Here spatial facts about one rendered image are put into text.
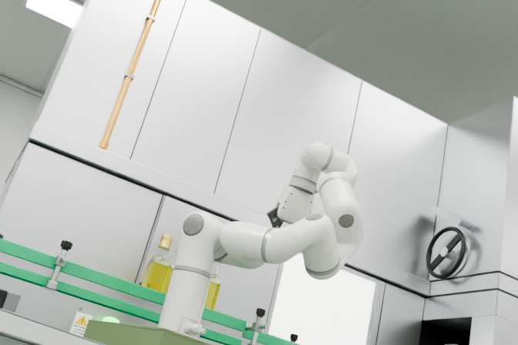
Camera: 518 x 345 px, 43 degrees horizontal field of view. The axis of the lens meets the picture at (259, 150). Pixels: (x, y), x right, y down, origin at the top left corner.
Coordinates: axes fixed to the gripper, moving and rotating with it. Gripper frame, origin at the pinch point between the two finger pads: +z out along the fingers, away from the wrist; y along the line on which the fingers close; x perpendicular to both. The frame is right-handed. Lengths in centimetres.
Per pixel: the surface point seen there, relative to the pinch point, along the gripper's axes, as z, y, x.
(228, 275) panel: 15.7, -3.5, -39.6
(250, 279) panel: 14.6, -12.0, -40.0
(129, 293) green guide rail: 28.4, 33.5, -9.2
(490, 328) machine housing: 1, -90, -10
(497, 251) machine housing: -26, -90, -17
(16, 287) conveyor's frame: 35, 62, -5
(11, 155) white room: -3, 73, -354
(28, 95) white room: -52, 79, -367
